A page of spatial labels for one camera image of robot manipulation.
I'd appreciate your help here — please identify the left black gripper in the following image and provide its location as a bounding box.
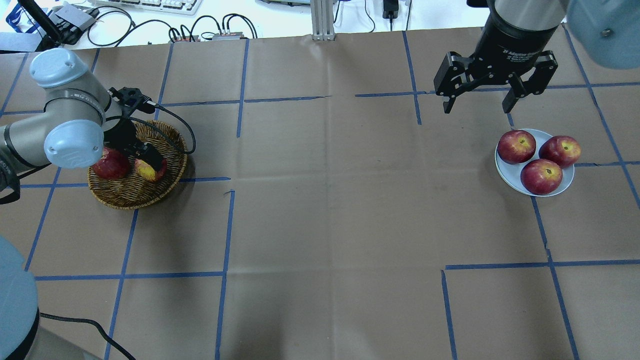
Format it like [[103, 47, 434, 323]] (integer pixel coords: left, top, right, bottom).
[[103, 116, 165, 171]]

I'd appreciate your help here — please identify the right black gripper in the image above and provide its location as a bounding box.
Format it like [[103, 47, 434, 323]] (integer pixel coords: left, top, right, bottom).
[[433, 14, 558, 114]]

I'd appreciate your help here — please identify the red yellow apple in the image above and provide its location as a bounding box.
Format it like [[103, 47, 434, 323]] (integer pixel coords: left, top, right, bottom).
[[134, 158, 167, 183]]

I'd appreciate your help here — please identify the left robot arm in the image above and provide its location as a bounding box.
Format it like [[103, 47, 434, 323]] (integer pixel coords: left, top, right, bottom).
[[0, 48, 163, 360]]

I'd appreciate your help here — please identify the dark red apple in basket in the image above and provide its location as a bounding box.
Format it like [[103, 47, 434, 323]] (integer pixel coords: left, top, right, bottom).
[[90, 146, 131, 180]]

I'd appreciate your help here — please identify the woven wicker basket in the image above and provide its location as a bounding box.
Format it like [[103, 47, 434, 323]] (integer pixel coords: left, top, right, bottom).
[[87, 120, 188, 210]]

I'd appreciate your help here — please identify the red apple plate left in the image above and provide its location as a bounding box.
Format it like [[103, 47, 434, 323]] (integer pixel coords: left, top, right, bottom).
[[496, 129, 537, 165]]

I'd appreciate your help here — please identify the red apple plate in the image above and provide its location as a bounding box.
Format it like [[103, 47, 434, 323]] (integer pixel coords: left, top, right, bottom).
[[519, 158, 563, 196], [538, 136, 582, 169], [496, 129, 537, 165]]

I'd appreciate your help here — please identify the light blue plate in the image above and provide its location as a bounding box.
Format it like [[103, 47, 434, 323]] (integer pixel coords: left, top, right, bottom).
[[494, 129, 576, 198]]

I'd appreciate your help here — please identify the red apple plate right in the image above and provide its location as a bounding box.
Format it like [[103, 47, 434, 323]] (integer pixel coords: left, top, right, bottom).
[[538, 136, 582, 169]]

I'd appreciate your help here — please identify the red apple plate front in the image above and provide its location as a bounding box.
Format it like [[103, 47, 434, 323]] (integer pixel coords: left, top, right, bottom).
[[519, 158, 563, 196]]

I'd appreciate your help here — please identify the orange usb hub lower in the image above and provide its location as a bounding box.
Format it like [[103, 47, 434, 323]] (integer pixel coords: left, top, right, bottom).
[[168, 32, 201, 43]]

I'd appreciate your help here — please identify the orange usb hub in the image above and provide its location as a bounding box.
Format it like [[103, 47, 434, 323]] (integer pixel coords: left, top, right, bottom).
[[211, 32, 247, 41], [168, 32, 201, 43]]

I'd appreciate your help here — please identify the black power adapter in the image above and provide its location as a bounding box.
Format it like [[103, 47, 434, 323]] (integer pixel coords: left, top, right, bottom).
[[382, 0, 400, 20]]

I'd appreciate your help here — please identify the orange usb hub upper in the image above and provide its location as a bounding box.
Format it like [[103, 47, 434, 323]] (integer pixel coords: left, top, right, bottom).
[[211, 32, 247, 41]]

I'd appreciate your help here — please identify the white keyboard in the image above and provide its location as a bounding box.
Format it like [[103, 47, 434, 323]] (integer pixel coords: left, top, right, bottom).
[[88, 0, 204, 16]]

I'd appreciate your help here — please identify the grey dock adapter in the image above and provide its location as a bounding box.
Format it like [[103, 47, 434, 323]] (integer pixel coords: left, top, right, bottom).
[[49, 3, 99, 31]]

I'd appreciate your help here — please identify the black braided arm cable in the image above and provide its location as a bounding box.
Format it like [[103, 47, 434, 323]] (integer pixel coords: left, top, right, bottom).
[[105, 104, 197, 156]]

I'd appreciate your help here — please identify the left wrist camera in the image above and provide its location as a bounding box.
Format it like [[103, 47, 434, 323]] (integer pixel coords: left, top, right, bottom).
[[108, 87, 157, 117]]

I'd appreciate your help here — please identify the aluminium frame post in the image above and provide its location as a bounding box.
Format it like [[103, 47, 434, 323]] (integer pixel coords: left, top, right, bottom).
[[310, 0, 336, 41]]

